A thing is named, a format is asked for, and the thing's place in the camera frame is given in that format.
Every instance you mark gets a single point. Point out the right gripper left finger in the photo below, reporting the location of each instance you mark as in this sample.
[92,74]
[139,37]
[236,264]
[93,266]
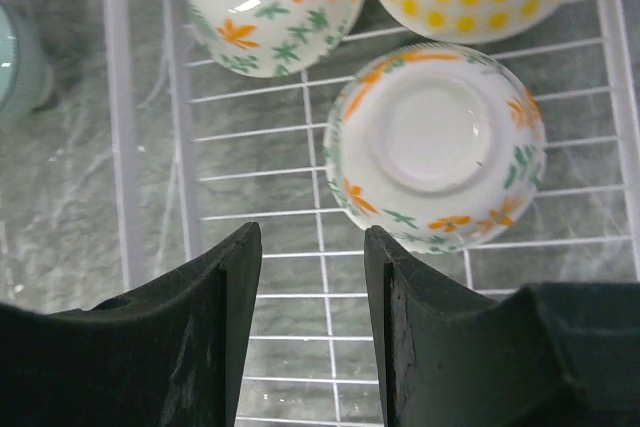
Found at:
[170,352]

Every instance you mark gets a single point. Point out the light teal bowl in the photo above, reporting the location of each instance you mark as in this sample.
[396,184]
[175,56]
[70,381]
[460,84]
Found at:
[27,76]

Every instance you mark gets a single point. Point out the leaf and orange flower bowl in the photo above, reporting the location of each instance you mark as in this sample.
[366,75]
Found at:
[439,144]

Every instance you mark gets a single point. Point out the white wire dish rack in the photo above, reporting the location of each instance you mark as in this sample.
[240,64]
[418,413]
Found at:
[199,151]

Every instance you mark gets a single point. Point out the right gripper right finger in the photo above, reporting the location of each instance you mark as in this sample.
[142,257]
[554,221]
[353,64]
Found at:
[550,354]

